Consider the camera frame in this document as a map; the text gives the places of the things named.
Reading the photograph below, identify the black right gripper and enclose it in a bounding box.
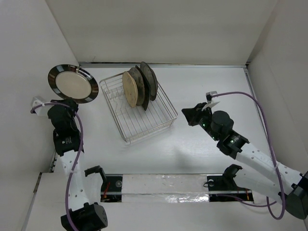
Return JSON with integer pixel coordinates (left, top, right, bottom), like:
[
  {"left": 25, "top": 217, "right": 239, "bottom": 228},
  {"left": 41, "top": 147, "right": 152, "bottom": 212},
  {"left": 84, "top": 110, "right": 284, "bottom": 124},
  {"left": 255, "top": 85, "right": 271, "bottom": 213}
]
[{"left": 182, "top": 102, "right": 219, "bottom": 141}]

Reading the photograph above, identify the cream plate glossy dark rim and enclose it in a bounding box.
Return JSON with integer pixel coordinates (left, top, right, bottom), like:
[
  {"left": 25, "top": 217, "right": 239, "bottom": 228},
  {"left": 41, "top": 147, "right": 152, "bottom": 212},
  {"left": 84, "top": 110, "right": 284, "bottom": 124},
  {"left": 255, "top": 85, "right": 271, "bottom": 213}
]
[{"left": 48, "top": 64, "right": 99, "bottom": 104}]

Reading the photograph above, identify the cream plate brown rim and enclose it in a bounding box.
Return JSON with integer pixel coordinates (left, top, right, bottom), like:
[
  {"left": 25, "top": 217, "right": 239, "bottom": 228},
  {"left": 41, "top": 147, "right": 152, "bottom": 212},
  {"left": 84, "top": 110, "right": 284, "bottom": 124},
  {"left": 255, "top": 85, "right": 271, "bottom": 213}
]
[{"left": 140, "top": 62, "right": 158, "bottom": 101}]

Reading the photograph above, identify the cream round bird plate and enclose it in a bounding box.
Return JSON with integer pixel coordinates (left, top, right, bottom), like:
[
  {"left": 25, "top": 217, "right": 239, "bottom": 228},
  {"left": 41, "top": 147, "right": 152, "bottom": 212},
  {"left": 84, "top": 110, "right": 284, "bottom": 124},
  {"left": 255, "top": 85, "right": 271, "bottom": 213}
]
[{"left": 122, "top": 71, "right": 138, "bottom": 108}]

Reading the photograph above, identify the grey round deer plate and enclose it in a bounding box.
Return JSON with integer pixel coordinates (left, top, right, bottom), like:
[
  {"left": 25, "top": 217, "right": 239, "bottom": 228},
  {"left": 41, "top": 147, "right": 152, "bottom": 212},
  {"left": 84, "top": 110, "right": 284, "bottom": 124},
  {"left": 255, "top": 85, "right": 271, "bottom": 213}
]
[{"left": 128, "top": 67, "right": 145, "bottom": 106}]

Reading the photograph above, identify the black square floral plate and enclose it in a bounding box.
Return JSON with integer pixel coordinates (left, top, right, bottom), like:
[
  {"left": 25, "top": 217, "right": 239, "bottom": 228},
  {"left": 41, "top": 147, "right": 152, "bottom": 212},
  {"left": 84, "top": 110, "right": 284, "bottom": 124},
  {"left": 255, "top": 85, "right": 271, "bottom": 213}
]
[{"left": 135, "top": 65, "right": 151, "bottom": 111}]

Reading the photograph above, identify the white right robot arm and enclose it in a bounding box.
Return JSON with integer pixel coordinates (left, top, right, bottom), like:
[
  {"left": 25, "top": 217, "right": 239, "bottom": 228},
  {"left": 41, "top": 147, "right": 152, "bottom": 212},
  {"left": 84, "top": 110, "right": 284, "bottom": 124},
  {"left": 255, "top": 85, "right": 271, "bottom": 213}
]
[{"left": 182, "top": 103, "right": 308, "bottom": 220}]

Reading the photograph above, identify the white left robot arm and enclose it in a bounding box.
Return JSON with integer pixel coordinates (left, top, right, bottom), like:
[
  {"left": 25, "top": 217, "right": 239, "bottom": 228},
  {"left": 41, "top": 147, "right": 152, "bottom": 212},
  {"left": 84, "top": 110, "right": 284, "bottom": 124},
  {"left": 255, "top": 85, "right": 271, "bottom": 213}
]
[{"left": 47, "top": 100, "right": 108, "bottom": 231}]

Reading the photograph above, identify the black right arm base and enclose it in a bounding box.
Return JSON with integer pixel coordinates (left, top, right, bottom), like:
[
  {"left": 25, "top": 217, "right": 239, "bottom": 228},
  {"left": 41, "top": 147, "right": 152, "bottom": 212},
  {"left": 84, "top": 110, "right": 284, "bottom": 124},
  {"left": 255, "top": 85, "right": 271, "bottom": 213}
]
[{"left": 203, "top": 164, "right": 254, "bottom": 202}]

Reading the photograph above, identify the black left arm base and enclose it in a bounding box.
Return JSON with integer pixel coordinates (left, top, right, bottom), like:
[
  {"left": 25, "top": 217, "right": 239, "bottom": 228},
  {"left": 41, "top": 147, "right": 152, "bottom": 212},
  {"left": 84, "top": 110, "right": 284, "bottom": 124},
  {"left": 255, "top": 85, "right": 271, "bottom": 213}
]
[{"left": 85, "top": 166, "right": 123, "bottom": 203}]

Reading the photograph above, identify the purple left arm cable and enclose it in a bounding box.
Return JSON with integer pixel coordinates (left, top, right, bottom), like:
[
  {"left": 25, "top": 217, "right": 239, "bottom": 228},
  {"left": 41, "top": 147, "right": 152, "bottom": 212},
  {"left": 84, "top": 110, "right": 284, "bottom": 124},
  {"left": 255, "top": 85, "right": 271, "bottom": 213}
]
[{"left": 30, "top": 102, "right": 85, "bottom": 229}]

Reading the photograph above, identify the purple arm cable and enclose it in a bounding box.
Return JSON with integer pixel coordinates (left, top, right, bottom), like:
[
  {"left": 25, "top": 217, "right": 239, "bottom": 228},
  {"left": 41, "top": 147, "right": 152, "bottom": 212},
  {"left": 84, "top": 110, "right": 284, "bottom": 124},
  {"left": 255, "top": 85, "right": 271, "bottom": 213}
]
[
  {"left": 211, "top": 91, "right": 286, "bottom": 220},
  {"left": 30, "top": 102, "right": 85, "bottom": 229}
]

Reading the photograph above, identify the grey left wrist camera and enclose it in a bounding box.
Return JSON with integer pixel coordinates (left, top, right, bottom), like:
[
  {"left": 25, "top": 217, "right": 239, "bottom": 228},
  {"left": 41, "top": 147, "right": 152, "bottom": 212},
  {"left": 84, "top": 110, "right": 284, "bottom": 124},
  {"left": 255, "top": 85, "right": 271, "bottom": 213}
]
[{"left": 30, "top": 96, "right": 52, "bottom": 116}]

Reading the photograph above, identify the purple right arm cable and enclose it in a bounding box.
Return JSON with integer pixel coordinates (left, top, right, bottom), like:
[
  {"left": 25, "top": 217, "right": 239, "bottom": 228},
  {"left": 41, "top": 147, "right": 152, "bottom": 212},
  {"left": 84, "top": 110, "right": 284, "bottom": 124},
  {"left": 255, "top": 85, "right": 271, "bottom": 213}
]
[{"left": 211, "top": 91, "right": 286, "bottom": 220}]

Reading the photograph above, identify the metal wire dish rack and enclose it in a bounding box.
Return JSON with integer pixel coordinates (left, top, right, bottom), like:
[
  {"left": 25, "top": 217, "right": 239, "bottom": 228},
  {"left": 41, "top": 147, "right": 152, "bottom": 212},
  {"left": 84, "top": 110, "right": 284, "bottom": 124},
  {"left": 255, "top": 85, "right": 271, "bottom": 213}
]
[{"left": 99, "top": 73, "right": 178, "bottom": 143}]

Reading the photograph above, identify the aluminium table edge rail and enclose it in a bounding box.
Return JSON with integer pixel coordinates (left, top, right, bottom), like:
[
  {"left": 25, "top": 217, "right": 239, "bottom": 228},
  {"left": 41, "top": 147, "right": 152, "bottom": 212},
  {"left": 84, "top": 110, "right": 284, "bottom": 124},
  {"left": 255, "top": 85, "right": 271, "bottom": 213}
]
[{"left": 244, "top": 67, "right": 279, "bottom": 170}]

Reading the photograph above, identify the aluminium front rail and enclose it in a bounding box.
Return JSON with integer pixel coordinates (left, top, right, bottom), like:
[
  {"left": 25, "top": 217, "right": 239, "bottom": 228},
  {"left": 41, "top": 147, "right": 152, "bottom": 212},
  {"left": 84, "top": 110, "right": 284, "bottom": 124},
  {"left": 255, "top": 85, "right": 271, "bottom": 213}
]
[{"left": 92, "top": 171, "right": 255, "bottom": 204}]

